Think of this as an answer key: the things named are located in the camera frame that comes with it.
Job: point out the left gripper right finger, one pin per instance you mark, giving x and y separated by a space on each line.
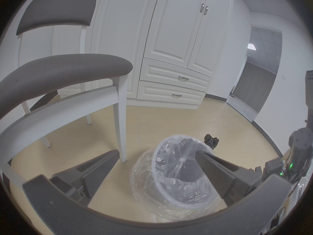
217 174

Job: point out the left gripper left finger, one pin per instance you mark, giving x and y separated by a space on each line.
94 171

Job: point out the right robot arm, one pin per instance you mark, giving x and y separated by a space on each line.
300 146

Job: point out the white trash bin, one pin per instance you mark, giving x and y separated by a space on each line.
185 175

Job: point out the crumpled black plastic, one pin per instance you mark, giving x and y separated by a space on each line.
211 141

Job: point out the clear plastic bag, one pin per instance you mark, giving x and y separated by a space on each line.
144 180

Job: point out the white chair with grey seat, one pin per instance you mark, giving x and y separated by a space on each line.
61 70

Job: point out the white wardrobe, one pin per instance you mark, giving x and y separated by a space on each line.
171 33

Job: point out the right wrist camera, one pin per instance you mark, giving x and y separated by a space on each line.
273 166

